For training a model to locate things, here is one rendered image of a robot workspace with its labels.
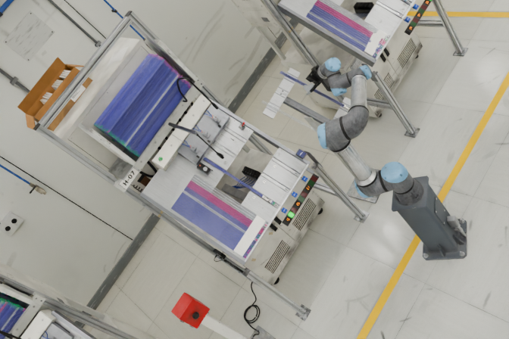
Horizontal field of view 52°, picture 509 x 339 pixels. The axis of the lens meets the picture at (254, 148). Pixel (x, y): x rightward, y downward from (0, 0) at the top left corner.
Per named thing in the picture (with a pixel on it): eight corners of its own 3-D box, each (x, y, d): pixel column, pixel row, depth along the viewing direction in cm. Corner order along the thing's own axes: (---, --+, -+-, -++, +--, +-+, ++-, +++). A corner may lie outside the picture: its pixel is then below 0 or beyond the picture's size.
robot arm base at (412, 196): (424, 178, 269) (416, 168, 263) (423, 203, 261) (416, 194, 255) (396, 182, 278) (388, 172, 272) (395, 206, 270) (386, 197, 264)
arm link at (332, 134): (391, 196, 262) (341, 128, 231) (364, 203, 269) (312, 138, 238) (389, 178, 270) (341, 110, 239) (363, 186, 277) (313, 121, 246)
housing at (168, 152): (213, 108, 315) (212, 100, 301) (167, 173, 304) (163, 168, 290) (203, 101, 316) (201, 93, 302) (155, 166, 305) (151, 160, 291)
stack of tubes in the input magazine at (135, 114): (192, 85, 293) (160, 54, 276) (138, 157, 281) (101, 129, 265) (180, 82, 302) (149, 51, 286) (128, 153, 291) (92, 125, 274)
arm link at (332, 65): (331, 73, 264) (326, 57, 265) (323, 79, 275) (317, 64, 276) (344, 69, 267) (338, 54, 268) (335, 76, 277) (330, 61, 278)
